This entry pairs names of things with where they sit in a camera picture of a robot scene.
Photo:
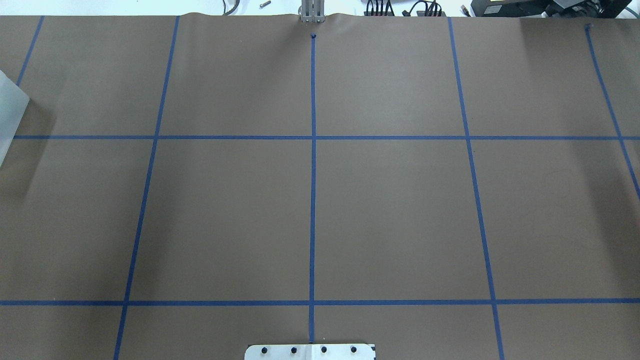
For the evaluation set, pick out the aluminium frame post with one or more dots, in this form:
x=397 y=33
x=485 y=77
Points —
x=312 y=11

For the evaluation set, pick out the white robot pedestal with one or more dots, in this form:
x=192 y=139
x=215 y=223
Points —
x=331 y=351

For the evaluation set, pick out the clear plastic box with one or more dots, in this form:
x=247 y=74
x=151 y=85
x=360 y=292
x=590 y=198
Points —
x=13 y=103

